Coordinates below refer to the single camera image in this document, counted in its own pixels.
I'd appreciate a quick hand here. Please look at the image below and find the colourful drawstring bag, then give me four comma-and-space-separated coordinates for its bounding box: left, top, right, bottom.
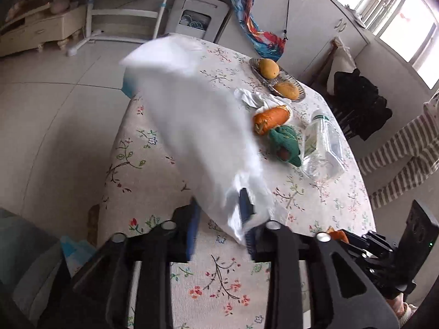
228, 0, 292, 62

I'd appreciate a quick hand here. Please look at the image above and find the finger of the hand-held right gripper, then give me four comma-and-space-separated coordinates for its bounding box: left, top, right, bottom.
348, 230, 398, 261

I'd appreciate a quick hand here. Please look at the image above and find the white tissue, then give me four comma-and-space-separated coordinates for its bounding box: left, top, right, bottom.
234, 88, 292, 110

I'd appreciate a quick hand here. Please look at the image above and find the clear plastic bottle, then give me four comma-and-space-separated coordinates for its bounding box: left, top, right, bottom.
302, 110, 347, 180

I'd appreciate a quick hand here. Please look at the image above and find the light blue plastic bin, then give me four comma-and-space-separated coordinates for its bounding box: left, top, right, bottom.
123, 71, 145, 101

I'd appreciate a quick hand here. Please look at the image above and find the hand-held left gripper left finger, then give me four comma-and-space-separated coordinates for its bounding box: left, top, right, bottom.
51, 197, 203, 329

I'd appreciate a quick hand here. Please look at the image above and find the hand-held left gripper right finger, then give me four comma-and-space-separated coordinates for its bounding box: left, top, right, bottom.
239, 188, 400, 329

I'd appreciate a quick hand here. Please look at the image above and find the cream television cabinet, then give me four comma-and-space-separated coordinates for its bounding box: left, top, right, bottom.
0, 0, 86, 57

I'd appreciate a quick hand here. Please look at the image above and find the small orange peel piece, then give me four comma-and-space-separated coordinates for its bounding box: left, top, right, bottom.
326, 227, 350, 244

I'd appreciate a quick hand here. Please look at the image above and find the grey cushioned seat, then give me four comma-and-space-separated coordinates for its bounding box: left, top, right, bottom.
0, 209, 62, 316

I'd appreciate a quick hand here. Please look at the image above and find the person in striped clothes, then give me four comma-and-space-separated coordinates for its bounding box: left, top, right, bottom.
358, 92, 439, 209

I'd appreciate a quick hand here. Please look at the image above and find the white floor appliance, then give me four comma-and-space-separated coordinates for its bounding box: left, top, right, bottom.
165, 0, 230, 42

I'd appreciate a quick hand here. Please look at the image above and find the yellow mango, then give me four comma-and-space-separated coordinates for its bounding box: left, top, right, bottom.
275, 81, 300, 100
258, 58, 280, 79

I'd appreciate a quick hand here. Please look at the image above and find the white sack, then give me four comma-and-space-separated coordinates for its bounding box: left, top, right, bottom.
326, 44, 357, 91

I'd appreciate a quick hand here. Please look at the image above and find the white plastic bag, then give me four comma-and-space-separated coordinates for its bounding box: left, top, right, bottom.
119, 34, 275, 247

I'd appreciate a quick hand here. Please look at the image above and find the window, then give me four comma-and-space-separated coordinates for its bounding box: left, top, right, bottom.
357, 0, 439, 90

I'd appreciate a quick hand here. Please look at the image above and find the green knitted toy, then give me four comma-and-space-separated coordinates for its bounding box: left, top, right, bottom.
268, 125, 302, 168

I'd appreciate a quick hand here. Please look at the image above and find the brown textured object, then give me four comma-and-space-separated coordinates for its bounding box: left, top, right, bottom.
87, 204, 100, 247

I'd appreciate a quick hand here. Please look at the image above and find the white cabinet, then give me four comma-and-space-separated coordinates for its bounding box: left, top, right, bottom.
240, 0, 371, 86

